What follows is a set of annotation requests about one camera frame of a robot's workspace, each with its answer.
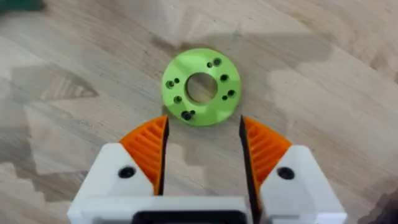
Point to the dark green object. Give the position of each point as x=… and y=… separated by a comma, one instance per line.
x=18, y=5

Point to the green disc with holes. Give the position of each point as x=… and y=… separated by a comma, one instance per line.
x=201, y=87

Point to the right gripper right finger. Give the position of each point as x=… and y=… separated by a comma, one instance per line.
x=289, y=183

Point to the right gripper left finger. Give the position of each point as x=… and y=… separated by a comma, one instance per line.
x=136, y=168

